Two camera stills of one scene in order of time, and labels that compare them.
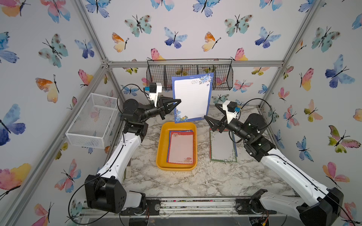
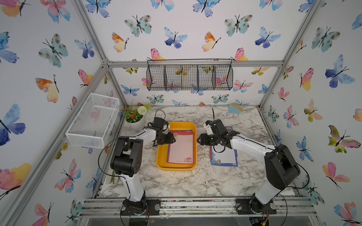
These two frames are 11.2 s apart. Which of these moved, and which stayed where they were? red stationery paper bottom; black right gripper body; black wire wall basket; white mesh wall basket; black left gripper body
Moved: black left gripper body; black right gripper body
Stayed: red stationery paper bottom; black wire wall basket; white mesh wall basket
